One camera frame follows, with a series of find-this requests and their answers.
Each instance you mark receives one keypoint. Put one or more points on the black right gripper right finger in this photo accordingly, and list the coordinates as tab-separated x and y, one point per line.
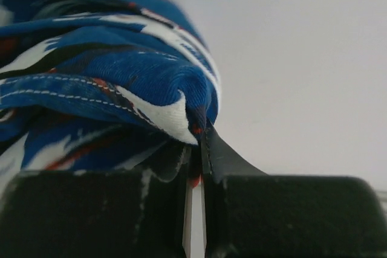
249	213

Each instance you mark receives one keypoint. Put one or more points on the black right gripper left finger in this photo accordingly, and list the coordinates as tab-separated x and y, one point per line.
139	212

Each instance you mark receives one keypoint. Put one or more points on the blue white patterned trousers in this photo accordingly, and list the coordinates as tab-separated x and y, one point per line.
100	84

